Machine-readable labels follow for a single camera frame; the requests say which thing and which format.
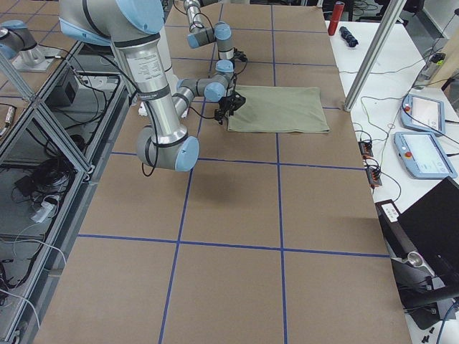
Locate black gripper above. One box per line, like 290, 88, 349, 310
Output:
214, 94, 237, 125

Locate olive green long-sleeve shirt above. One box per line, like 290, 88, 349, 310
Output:
227, 85, 330, 133

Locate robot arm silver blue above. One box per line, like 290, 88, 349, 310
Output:
183, 0, 237, 62
60, 1, 235, 172

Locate grey neighbouring robot arm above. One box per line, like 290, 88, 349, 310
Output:
1, 19, 52, 72

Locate grey usb hub orange ports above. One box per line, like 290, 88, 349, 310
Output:
358, 140, 374, 158

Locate folded dark blue umbrella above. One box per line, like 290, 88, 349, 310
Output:
339, 26, 359, 48

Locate red cylinder tube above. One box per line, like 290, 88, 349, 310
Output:
328, 1, 345, 36

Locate far blue teach pendant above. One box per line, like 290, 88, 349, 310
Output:
399, 94, 445, 136

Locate blue teach pendant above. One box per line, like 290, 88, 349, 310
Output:
399, 94, 445, 136
394, 132, 458, 180

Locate near blue teach pendant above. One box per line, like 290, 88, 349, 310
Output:
394, 132, 458, 180

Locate black monitor on stand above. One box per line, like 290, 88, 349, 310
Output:
392, 177, 458, 330

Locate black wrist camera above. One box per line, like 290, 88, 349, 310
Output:
232, 49, 248, 62
231, 92, 246, 110

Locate grey aluminium frame post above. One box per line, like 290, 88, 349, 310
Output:
344, 0, 407, 112

